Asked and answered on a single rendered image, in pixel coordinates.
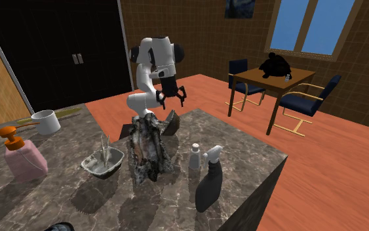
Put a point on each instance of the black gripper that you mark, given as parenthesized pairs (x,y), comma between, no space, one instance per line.
(169,86)

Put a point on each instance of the grey basin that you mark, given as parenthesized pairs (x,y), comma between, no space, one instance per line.
(96,166)

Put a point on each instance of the window with brown frame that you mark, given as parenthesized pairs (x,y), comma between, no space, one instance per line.
(312,25)

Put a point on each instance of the dark round object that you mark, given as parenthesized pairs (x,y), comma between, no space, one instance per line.
(59,227)

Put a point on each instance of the dark brown wedge-shaped object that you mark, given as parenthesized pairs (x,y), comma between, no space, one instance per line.
(172,125)

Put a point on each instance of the small white shaker bottle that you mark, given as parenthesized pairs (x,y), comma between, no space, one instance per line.
(194,158)

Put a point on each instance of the long yellow-green utensil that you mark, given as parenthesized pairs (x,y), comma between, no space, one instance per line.
(64,112)

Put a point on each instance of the black spray bottle white trigger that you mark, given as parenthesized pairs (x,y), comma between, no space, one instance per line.
(209,185)

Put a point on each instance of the pink soap dispenser orange pump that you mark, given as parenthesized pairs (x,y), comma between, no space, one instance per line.
(26,160)

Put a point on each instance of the black double-door cabinet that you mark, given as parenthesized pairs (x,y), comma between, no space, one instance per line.
(59,38)

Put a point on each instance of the brown wooden table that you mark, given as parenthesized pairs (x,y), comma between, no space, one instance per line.
(267,81)

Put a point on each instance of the patterned robot stand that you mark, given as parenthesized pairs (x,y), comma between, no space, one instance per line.
(145,150)

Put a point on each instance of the pale brush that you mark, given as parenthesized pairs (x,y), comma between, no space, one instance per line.
(106,153)

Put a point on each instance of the blue chair with brass frame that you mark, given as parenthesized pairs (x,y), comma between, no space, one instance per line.
(239,68)
(302,104)

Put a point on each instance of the dark blue wall picture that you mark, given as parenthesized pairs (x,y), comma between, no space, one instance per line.
(240,8)

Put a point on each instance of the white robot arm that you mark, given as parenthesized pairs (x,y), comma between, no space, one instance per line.
(145,72)

